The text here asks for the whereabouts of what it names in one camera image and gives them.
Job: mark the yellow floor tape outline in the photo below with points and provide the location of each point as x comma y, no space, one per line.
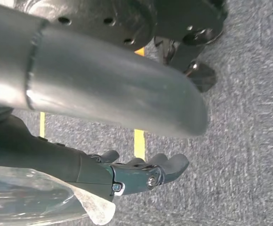
139,143

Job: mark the black robot lower body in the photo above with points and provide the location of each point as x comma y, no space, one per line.
185,15

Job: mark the clear plastic cover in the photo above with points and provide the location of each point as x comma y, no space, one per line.
32,202

